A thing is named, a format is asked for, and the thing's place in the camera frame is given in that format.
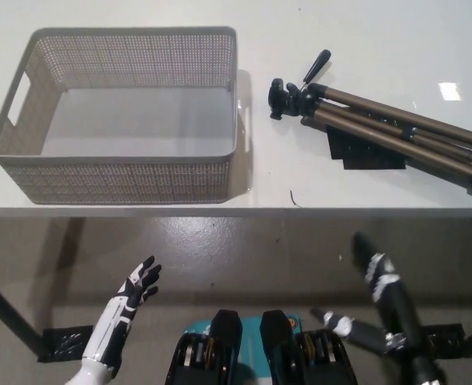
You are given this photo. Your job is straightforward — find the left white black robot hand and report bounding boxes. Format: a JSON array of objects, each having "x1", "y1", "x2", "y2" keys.
[{"x1": 81, "y1": 255, "x2": 163, "y2": 368}]

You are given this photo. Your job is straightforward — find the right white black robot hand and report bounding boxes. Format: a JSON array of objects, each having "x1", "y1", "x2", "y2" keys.
[{"x1": 309, "y1": 231, "x2": 421, "y2": 355}]

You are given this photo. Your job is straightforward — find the black tape patch on desk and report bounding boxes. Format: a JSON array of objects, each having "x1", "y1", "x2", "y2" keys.
[{"x1": 326, "y1": 124, "x2": 406, "y2": 172}]

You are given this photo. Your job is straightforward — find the bronze black camera tripod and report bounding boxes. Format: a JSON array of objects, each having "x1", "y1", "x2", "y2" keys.
[{"x1": 268, "y1": 50, "x2": 472, "y2": 205}]

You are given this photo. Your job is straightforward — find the grey perforated rectangular basket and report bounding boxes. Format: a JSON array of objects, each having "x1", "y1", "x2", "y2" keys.
[{"x1": 0, "y1": 26, "x2": 239, "y2": 205}]

